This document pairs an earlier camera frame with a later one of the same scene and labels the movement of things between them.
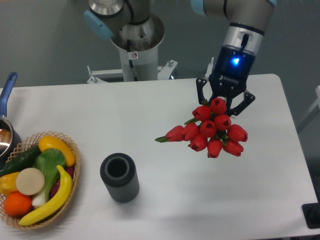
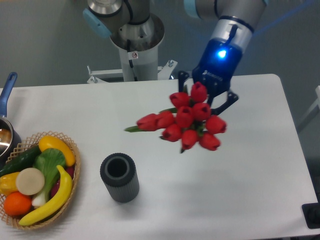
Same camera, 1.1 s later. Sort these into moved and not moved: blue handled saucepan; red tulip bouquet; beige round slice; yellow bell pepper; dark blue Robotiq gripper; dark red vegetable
Moved: dark blue Robotiq gripper; red tulip bouquet
Not moved: yellow bell pepper; blue handled saucepan; beige round slice; dark red vegetable
